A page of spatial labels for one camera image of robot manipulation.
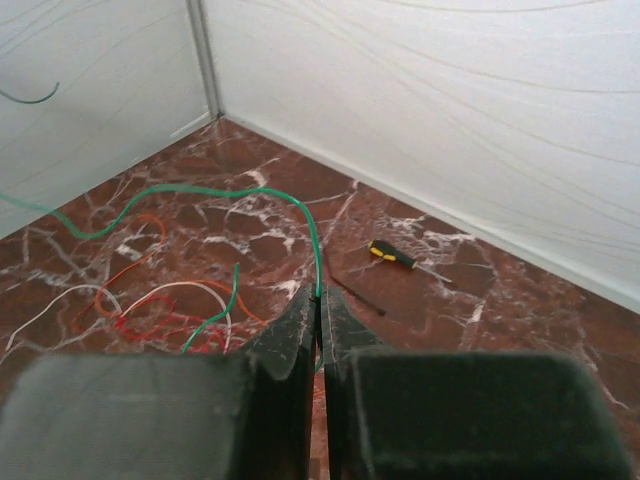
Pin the black zip tie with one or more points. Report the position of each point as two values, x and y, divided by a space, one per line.
379 311

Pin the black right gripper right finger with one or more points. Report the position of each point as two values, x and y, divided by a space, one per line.
396 414

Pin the yellow black screwdriver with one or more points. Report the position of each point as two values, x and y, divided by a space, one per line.
388 252

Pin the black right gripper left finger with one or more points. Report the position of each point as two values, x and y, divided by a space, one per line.
242 415

